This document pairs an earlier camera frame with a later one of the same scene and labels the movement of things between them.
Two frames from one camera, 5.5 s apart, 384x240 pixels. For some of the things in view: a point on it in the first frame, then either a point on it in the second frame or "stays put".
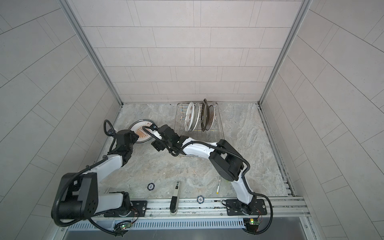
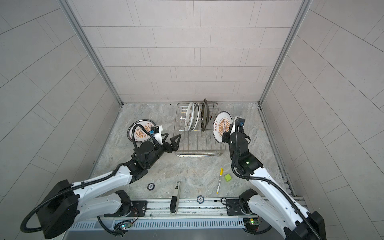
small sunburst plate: [210, 118] -> [221, 122]
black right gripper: [157, 143] -> [225, 137]
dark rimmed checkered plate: [205, 115] stays put
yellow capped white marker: [217, 190] stays put
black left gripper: [133, 136] -> [173, 147]
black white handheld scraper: [174, 200] stays put
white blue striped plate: [196, 115] stays put
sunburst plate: [144, 136] stays put
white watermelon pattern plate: [189, 116] stays put
